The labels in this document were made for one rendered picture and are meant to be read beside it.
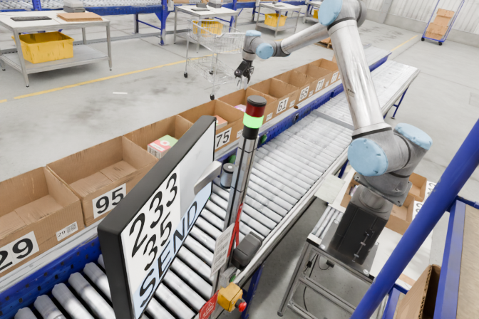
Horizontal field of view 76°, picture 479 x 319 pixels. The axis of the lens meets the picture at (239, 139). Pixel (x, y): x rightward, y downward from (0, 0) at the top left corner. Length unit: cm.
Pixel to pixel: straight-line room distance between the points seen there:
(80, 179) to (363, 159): 132
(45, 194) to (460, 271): 156
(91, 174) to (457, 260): 160
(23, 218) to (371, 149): 142
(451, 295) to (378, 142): 90
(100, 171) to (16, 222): 42
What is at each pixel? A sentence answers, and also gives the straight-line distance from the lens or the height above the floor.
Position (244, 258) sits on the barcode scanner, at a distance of 114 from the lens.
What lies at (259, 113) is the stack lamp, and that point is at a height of 163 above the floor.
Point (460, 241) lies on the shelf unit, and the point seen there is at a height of 174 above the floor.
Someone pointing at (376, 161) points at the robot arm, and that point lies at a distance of 121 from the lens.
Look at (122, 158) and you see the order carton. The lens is 182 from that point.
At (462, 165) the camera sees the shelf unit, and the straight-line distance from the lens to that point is 47.
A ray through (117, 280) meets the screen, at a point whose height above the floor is 142.
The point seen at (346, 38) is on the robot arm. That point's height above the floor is 175.
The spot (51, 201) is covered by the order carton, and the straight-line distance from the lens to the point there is 165.
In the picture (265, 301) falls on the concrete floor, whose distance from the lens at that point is 235.
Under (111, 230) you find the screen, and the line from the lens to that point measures 57.
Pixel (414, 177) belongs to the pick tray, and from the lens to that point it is 250.
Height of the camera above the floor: 197
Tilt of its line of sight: 31 degrees down
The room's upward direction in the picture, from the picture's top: 11 degrees clockwise
